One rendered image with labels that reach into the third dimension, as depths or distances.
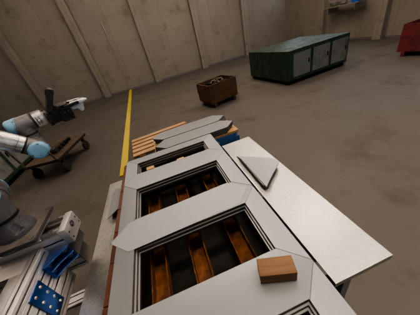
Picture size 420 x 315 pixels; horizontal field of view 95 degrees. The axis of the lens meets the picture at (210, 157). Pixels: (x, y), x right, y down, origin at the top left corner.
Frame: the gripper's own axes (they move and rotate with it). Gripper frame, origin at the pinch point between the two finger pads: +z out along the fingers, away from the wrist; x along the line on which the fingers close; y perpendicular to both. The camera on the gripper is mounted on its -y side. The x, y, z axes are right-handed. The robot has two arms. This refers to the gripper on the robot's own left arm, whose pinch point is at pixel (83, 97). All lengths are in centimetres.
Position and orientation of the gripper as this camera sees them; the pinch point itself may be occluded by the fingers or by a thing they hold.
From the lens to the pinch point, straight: 129.8
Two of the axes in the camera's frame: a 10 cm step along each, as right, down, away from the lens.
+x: 7.2, 3.7, -5.9
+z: 6.9, -5.2, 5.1
